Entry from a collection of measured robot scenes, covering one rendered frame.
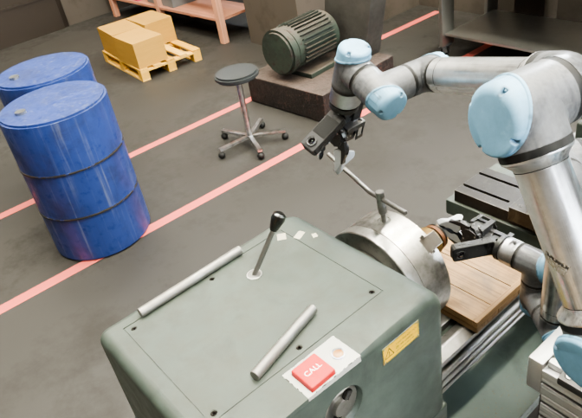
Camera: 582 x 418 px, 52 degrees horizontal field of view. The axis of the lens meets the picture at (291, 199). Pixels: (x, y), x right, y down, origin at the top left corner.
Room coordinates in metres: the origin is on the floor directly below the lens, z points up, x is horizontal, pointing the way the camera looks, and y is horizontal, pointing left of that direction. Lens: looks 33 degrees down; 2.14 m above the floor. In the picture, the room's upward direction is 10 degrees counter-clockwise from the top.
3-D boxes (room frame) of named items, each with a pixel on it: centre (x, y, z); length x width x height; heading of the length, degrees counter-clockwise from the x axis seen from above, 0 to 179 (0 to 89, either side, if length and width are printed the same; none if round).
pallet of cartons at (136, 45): (6.55, 1.24, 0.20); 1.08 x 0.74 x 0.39; 33
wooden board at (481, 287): (1.36, -0.46, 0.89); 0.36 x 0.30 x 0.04; 35
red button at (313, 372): (0.76, 0.02, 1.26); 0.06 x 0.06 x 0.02; 35
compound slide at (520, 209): (1.47, -0.76, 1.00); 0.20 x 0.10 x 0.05; 125
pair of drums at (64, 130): (3.62, 1.35, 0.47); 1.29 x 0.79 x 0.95; 33
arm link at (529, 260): (1.12, -0.59, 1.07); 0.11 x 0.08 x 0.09; 34
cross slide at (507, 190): (1.54, -0.75, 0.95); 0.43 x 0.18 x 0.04; 35
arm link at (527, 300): (1.11, -0.59, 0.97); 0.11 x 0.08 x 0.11; 177
